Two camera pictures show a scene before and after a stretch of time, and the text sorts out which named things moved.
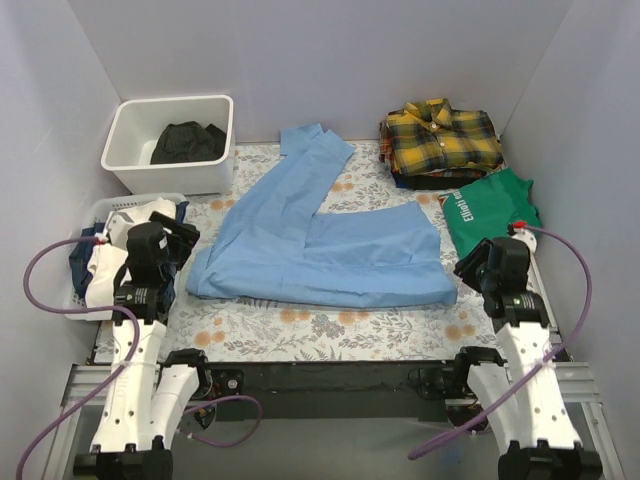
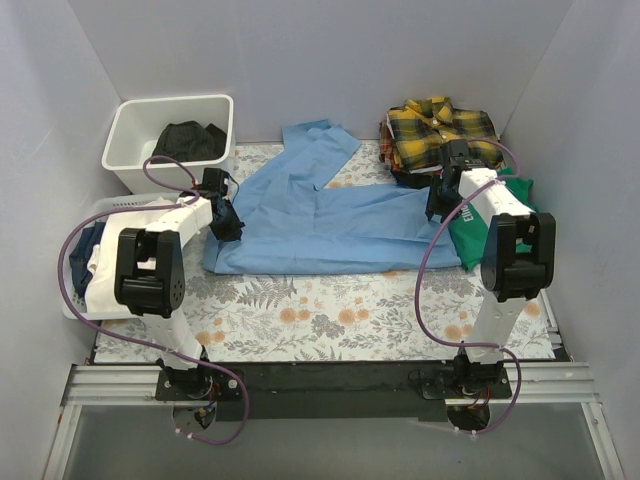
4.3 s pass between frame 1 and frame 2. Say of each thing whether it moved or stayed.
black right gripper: moved
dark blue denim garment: stayed
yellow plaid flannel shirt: stayed
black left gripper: moved
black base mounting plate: stayed
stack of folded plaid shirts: stayed
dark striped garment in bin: stayed
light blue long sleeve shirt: moved
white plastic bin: stayed
